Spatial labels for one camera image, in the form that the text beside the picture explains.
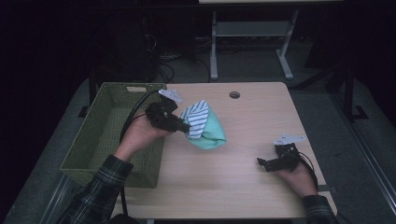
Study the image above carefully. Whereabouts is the person's left hand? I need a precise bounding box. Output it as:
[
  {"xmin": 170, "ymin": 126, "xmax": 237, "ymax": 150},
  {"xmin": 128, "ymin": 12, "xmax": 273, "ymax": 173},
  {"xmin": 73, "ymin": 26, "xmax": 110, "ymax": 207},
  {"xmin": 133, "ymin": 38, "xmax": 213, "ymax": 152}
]
[{"xmin": 113, "ymin": 112, "xmax": 173, "ymax": 162}]

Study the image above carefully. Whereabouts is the black post with foot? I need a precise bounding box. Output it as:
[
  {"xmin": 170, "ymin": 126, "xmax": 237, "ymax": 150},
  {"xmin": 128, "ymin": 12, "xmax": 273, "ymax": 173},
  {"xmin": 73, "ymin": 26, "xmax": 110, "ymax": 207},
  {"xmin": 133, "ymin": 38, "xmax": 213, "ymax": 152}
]
[{"xmin": 77, "ymin": 70, "xmax": 98, "ymax": 119}]

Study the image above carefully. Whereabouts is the person's right hand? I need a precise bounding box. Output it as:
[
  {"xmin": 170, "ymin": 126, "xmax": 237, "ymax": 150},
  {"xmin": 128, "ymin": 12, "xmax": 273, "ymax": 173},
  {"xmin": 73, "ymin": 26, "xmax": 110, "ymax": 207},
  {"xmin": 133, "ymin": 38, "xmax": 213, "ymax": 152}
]
[{"xmin": 275, "ymin": 161, "xmax": 319, "ymax": 198}]

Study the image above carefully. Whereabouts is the white metal stand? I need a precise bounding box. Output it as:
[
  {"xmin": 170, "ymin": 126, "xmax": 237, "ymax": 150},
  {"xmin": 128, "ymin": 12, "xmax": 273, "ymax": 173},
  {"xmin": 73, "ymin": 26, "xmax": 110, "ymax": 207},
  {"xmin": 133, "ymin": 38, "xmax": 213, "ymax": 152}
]
[{"xmin": 209, "ymin": 9, "xmax": 300, "ymax": 81}]

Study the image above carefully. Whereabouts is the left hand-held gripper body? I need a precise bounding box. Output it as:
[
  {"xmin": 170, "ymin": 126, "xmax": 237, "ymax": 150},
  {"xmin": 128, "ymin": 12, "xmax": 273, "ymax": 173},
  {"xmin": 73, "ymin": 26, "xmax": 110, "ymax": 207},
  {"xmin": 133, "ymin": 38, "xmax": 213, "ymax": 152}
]
[{"xmin": 145, "ymin": 89, "xmax": 185, "ymax": 133}]

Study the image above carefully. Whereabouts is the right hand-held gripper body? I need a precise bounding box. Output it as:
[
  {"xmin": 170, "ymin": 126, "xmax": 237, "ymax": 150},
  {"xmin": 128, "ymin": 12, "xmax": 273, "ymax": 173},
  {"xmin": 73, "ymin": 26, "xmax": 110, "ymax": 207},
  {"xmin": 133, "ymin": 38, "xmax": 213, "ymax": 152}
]
[{"xmin": 272, "ymin": 133, "xmax": 306, "ymax": 173}]

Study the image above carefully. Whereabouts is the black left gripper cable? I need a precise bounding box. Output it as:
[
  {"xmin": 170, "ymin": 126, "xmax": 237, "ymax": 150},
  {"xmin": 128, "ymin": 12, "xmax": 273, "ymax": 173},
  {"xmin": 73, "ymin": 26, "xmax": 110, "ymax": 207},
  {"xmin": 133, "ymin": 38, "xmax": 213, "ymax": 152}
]
[{"xmin": 119, "ymin": 89, "xmax": 162, "ymax": 217}]

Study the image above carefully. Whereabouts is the grey bracket at table edge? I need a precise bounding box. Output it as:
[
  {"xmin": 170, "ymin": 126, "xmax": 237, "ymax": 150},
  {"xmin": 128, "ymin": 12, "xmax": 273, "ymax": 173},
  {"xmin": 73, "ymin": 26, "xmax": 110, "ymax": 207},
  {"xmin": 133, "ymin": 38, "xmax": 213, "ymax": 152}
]
[{"xmin": 318, "ymin": 184, "xmax": 338, "ymax": 194}]

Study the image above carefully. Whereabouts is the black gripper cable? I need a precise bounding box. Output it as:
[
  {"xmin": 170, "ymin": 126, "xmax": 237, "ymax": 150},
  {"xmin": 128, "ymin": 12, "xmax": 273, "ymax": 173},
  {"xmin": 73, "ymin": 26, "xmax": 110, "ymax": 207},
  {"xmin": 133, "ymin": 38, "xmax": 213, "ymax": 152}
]
[
  {"xmin": 293, "ymin": 148, "xmax": 319, "ymax": 191},
  {"xmin": 119, "ymin": 89, "xmax": 162, "ymax": 217}
]

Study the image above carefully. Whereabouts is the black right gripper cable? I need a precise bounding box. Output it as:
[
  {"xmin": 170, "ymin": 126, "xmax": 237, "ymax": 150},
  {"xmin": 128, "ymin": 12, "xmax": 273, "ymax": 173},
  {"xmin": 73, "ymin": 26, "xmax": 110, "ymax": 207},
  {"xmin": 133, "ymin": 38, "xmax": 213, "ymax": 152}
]
[{"xmin": 293, "ymin": 148, "xmax": 319, "ymax": 191}]

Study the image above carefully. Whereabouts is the turquoise garment with striped lining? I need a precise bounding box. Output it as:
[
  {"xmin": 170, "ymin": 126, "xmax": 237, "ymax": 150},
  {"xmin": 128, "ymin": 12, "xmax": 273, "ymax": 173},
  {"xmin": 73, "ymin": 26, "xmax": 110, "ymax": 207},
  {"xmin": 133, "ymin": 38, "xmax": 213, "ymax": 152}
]
[{"xmin": 180, "ymin": 99, "xmax": 228, "ymax": 150}]

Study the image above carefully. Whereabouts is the green woven basket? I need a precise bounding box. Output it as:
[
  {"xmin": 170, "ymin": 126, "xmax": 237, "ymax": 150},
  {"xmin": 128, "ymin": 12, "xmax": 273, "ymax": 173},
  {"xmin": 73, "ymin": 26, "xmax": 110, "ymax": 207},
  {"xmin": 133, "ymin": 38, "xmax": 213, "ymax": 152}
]
[{"xmin": 59, "ymin": 81, "xmax": 167, "ymax": 189}]

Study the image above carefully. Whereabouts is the tangle of floor cables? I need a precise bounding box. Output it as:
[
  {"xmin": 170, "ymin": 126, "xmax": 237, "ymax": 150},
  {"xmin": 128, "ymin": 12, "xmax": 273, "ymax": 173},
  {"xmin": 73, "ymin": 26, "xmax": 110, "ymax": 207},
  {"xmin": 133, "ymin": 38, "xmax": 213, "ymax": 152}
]
[{"xmin": 141, "ymin": 32, "xmax": 213, "ymax": 84}]

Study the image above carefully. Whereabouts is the black metal stand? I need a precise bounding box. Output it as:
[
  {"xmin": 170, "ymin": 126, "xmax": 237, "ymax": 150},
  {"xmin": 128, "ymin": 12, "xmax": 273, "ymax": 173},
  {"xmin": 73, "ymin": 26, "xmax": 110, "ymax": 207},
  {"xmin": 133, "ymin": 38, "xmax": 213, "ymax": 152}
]
[{"xmin": 325, "ymin": 64, "xmax": 370, "ymax": 123}]

